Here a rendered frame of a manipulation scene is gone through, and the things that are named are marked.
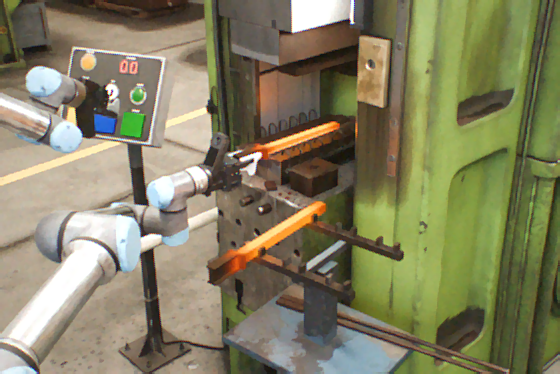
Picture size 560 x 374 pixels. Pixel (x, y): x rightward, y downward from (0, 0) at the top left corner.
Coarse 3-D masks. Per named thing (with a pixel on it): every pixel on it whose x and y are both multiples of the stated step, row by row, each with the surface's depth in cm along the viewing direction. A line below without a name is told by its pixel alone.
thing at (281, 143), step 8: (312, 128) 220; (320, 128) 220; (328, 128) 221; (296, 136) 214; (304, 136) 215; (256, 144) 207; (272, 144) 208; (280, 144) 209; (288, 144) 211; (240, 152) 201; (248, 152) 201; (256, 152) 203; (264, 152) 204
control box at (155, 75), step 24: (72, 48) 236; (72, 72) 235; (96, 72) 232; (120, 72) 229; (144, 72) 226; (168, 72) 227; (120, 96) 228; (168, 96) 229; (120, 120) 227; (144, 144) 225
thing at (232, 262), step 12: (312, 204) 185; (324, 204) 185; (300, 216) 179; (276, 228) 174; (288, 228) 174; (252, 240) 169; (264, 240) 169; (276, 240) 171; (228, 252) 162; (240, 252) 163; (252, 252) 165; (216, 264) 157; (228, 264) 160; (240, 264) 162; (216, 276) 158; (228, 276) 160
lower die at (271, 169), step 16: (288, 128) 229; (304, 128) 226; (336, 128) 223; (320, 144) 213; (336, 144) 217; (272, 160) 204; (288, 160) 204; (304, 160) 209; (336, 160) 219; (272, 176) 206
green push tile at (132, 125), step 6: (126, 114) 226; (132, 114) 225; (138, 114) 224; (126, 120) 226; (132, 120) 225; (138, 120) 224; (144, 120) 224; (126, 126) 225; (132, 126) 225; (138, 126) 224; (120, 132) 226; (126, 132) 225; (132, 132) 224; (138, 132) 224
